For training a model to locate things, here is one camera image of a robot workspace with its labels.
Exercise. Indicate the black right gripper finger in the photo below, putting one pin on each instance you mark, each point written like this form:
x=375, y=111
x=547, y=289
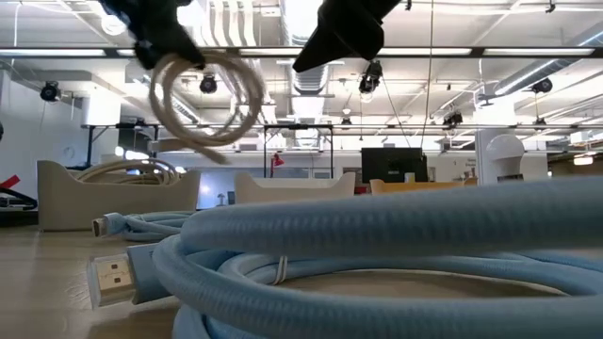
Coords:
x=348, y=40

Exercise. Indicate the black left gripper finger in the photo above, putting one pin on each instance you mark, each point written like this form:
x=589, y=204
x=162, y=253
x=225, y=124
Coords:
x=148, y=55
x=181, y=47

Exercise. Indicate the black ceiling spotlight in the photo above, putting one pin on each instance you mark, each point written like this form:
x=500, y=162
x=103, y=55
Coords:
x=208, y=85
x=371, y=77
x=542, y=85
x=49, y=91

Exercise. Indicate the black flat monitor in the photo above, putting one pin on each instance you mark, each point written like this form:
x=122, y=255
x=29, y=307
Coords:
x=393, y=165

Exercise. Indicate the red desk lamp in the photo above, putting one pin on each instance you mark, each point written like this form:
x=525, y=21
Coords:
x=277, y=161

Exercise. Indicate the orange plastic bin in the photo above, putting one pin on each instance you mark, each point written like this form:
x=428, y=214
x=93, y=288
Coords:
x=414, y=187

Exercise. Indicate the silver ventilation duct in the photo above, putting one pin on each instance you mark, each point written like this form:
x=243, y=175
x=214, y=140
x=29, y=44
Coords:
x=308, y=80

